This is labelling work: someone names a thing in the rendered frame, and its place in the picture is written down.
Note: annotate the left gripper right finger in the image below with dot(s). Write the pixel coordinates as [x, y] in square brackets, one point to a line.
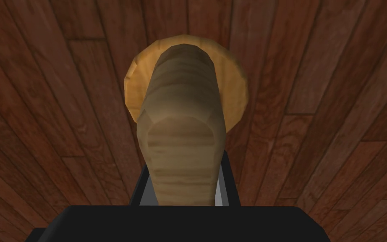
[226, 188]

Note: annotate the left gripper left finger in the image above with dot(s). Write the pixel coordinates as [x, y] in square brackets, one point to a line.
[143, 191]

